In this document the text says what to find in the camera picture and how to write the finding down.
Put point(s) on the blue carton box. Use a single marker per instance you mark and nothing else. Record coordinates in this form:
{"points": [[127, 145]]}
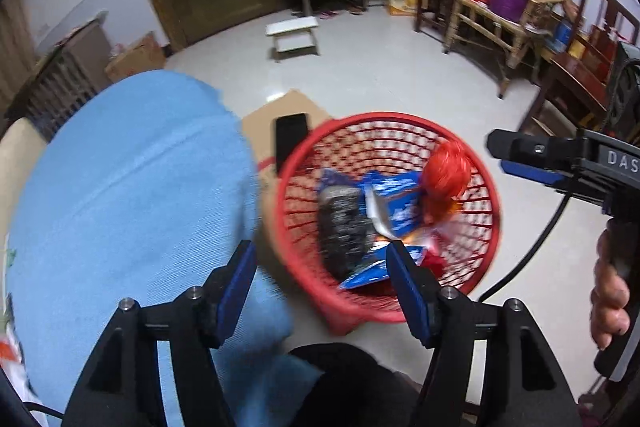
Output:
{"points": [[397, 204]]}

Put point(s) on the red plastic mesh basket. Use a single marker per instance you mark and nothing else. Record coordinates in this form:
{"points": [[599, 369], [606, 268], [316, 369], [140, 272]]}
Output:
{"points": [[350, 314]]}

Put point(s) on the blue tablecloth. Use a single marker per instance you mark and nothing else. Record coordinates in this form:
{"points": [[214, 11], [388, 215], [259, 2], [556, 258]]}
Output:
{"points": [[125, 207]]}

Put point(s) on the blue plastic bag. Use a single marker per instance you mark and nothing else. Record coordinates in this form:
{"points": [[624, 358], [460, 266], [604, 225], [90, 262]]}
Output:
{"points": [[334, 178]]}

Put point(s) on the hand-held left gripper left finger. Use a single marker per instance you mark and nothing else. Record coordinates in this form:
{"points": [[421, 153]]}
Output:
{"points": [[235, 302]]}

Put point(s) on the pair of slippers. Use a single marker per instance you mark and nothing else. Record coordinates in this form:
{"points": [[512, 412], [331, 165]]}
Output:
{"points": [[332, 13]]}

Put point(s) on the person's right hand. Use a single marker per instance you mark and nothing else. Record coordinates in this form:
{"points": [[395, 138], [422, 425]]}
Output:
{"points": [[607, 292]]}

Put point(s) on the person's dark trousers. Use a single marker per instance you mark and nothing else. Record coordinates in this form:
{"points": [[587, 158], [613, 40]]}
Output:
{"points": [[340, 382]]}

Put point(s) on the orange tissue pack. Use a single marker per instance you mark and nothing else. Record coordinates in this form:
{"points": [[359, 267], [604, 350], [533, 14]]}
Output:
{"points": [[7, 349]]}

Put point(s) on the black plastic wrapper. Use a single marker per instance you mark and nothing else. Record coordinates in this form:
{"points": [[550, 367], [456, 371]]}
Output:
{"points": [[342, 232]]}

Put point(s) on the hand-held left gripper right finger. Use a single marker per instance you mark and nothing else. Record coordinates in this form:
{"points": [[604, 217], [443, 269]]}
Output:
{"points": [[407, 302]]}

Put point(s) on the dark wooden chair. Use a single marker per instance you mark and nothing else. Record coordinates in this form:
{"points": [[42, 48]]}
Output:
{"points": [[575, 72]]}

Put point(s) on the black phone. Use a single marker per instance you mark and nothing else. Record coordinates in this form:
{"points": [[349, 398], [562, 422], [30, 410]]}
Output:
{"points": [[290, 139]]}

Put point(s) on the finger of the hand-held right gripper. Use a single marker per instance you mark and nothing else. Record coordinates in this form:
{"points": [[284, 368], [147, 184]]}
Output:
{"points": [[530, 173]]}

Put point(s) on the wicker armchair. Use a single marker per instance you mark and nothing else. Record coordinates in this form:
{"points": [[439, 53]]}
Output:
{"points": [[475, 22]]}

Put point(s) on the wooden baby crib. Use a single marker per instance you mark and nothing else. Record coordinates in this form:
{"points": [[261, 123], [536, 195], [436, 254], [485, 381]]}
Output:
{"points": [[65, 77]]}

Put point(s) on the small white stool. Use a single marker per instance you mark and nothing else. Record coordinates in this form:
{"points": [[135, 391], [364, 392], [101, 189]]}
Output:
{"points": [[292, 26]]}

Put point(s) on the brown cardboard box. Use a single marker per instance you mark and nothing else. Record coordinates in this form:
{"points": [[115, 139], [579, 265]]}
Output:
{"points": [[135, 59]]}

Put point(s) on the red plastic bag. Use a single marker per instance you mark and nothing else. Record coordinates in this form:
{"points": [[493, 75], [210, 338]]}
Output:
{"points": [[445, 177]]}

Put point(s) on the flat cardboard sheet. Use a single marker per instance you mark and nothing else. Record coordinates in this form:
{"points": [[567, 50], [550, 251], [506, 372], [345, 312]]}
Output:
{"points": [[260, 132]]}

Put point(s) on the cream leather sofa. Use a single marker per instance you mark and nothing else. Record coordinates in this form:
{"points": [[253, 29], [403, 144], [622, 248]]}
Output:
{"points": [[17, 157]]}

